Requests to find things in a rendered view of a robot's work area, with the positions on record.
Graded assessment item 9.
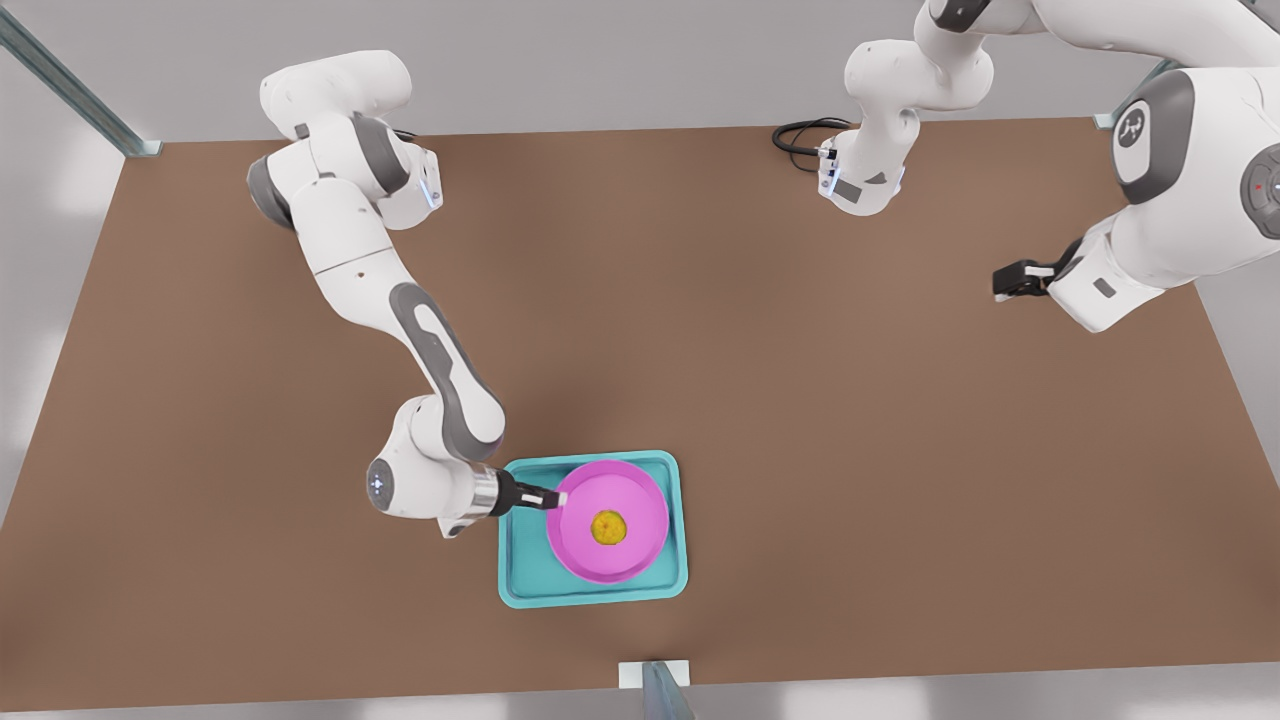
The pink round plate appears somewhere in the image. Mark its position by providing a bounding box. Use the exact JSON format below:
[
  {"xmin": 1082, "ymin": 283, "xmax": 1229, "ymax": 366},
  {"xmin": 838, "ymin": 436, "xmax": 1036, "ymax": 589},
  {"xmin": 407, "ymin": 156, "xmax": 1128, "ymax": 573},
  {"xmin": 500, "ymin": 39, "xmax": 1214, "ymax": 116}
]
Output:
[{"xmin": 546, "ymin": 459, "xmax": 670, "ymax": 585}]

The teal rectangular tray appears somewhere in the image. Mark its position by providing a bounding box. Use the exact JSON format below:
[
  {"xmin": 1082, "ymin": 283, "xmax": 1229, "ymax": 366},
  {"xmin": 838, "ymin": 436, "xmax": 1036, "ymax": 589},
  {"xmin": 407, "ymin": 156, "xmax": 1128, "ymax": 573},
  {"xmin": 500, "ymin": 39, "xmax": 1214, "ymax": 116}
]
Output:
[{"xmin": 498, "ymin": 450, "xmax": 690, "ymax": 609}]

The silver frame post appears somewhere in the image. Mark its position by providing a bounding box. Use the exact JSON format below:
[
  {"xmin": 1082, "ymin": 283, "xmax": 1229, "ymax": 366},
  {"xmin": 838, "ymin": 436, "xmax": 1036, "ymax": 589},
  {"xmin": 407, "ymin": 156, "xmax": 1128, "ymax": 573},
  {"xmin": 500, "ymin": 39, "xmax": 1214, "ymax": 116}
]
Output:
[
  {"xmin": 0, "ymin": 10, "xmax": 163, "ymax": 159},
  {"xmin": 618, "ymin": 659, "xmax": 697, "ymax": 720},
  {"xmin": 1093, "ymin": 58, "xmax": 1181, "ymax": 131}
]

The black cable loop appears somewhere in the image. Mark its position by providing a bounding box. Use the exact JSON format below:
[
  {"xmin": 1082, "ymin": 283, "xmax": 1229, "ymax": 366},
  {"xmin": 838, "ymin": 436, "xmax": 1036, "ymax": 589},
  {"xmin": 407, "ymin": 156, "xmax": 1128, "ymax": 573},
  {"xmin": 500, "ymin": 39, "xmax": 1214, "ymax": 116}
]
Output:
[{"xmin": 772, "ymin": 118, "xmax": 857, "ymax": 174}]

